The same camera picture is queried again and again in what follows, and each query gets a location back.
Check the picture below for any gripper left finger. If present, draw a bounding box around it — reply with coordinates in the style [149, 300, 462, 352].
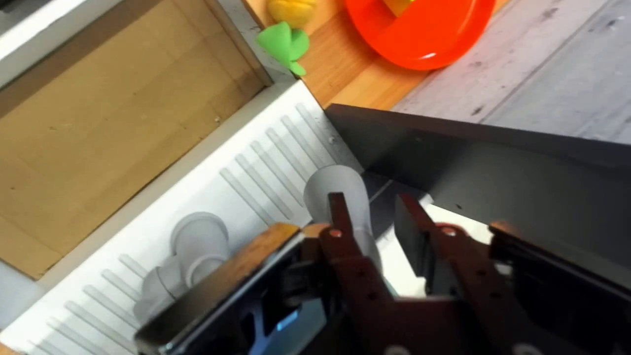
[318, 194, 417, 355]

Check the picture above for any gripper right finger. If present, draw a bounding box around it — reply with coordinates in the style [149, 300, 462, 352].
[397, 196, 527, 355]

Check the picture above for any grey toy tap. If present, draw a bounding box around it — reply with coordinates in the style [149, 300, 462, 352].
[135, 166, 381, 326]

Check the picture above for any grey wood-pattern back panel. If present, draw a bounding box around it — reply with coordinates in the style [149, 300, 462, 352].
[328, 0, 631, 289]

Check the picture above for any red round plate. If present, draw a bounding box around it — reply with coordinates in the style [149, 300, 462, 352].
[346, 0, 498, 72]

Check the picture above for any yellow toy corn cob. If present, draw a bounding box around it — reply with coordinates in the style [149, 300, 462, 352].
[257, 0, 316, 78]

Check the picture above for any white toy sink unit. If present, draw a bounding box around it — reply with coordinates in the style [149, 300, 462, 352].
[0, 0, 423, 355]

